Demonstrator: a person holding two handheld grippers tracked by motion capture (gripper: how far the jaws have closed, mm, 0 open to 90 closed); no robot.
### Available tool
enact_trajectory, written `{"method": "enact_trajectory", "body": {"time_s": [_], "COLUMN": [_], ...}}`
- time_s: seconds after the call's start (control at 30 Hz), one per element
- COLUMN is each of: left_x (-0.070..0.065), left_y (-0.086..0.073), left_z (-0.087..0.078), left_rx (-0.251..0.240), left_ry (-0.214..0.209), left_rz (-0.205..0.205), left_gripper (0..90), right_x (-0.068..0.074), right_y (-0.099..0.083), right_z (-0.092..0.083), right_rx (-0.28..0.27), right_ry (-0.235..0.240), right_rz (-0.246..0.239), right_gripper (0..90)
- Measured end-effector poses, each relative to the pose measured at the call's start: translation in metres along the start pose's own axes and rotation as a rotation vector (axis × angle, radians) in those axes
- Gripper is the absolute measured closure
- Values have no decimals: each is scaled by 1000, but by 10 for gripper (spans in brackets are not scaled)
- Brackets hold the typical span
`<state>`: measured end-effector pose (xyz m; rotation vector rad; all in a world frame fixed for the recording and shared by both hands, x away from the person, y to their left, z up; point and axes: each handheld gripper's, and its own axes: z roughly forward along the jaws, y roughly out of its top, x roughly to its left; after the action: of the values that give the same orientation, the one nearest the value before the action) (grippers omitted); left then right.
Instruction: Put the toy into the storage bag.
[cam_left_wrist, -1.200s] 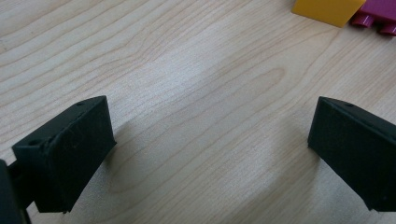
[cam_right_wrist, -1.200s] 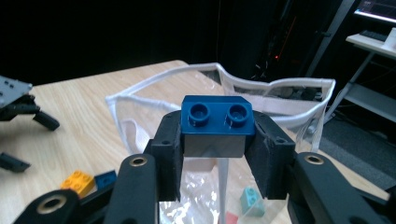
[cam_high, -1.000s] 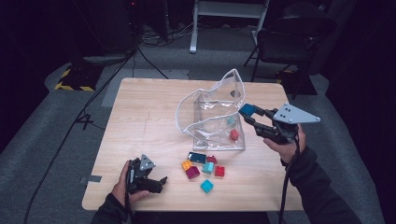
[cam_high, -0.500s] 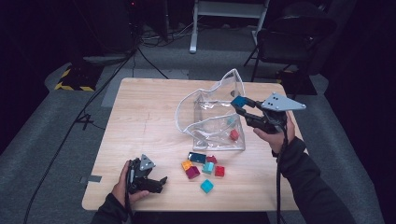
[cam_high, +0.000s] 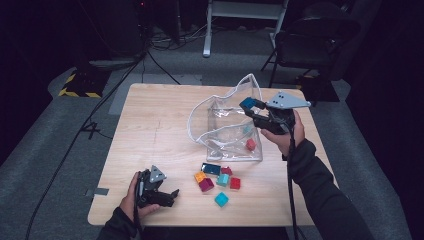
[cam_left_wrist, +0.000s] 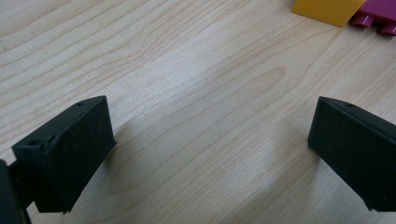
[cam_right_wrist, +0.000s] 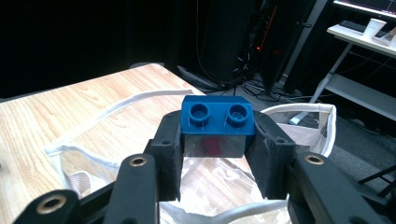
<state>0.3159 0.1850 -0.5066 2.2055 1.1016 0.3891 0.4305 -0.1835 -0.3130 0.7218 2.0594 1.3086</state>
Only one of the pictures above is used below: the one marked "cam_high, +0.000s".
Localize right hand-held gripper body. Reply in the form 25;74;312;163
252;91;312;136

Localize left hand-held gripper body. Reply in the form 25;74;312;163
136;164;168;210

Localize dark blue block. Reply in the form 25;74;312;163
239;97;258;110

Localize clear plastic bag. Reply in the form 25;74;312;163
186;73;266;163

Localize maroon block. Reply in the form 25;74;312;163
198;177;215;193

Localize bright cyan block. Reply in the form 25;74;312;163
214;191;230;208

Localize person's left hand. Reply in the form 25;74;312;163
119;171;161;221

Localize person's right hand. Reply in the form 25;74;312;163
260;109;306;158

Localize grey tape strip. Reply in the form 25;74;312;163
84;187;110;197

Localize black yellow striped base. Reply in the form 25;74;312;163
295;73;341;103
58;68;112;99

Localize black chair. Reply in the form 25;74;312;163
260;2;362;101

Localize white metal stand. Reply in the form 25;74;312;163
202;0;290;58

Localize black equipment stand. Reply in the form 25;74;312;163
76;0;149;69

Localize right hand-held gripper cable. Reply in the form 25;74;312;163
286;124;301;240

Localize long black floor cable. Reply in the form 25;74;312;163
24;49;149;240

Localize short black floor cable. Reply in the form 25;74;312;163
146;49;182;85

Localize bundle of floor cables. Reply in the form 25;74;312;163
149;19;209;52

